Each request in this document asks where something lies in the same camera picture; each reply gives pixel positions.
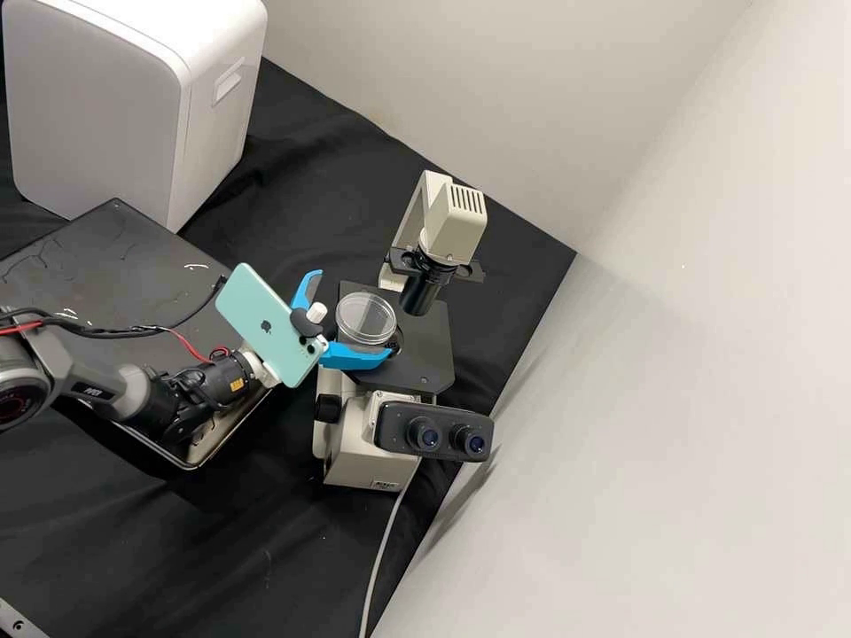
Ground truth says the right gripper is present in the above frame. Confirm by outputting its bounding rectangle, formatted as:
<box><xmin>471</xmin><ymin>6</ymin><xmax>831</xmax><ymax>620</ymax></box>
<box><xmin>240</xmin><ymin>268</ymin><xmax>394</xmax><ymax>388</ymax></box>

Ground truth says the petri dish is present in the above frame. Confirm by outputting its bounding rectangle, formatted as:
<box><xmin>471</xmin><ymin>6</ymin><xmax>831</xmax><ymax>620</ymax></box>
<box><xmin>334</xmin><ymin>292</ymin><xmax>401</xmax><ymax>352</ymax></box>

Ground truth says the cream microscope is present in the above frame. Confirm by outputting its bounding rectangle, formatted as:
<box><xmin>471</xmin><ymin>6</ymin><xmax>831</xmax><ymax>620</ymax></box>
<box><xmin>312</xmin><ymin>169</ymin><xmax>497</xmax><ymax>494</ymax></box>

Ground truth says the black tray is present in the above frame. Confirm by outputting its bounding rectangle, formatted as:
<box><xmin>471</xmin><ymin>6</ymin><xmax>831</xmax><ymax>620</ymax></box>
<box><xmin>0</xmin><ymin>197</ymin><xmax>275</xmax><ymax>472</ymax></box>

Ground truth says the white box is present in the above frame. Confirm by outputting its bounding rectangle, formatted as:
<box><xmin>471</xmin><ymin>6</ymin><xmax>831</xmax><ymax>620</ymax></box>
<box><xmin>2</xmin><ymin>0</ymin><xmax>269</xmax><ymax>235</ymax></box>

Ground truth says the right wrist camera phone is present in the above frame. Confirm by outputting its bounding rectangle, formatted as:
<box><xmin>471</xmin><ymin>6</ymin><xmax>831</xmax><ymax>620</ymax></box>
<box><xmin>214</xmin><ymin>262</ymin><xmax>331</xmax><ymax>389</ymax></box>

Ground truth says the black cable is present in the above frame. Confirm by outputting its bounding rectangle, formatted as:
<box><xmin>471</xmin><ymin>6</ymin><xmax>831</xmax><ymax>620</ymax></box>
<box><xmin>26</xmin><ymin>274</ymin><xmax>228</xmax><ymax>339</ymax></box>

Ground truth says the grey cable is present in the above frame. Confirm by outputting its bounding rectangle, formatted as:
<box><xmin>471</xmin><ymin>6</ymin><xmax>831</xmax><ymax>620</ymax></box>
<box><xmin>357</xmin><ymin>486</ymin><xmax>408</xmax><ymax>638</ymax></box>

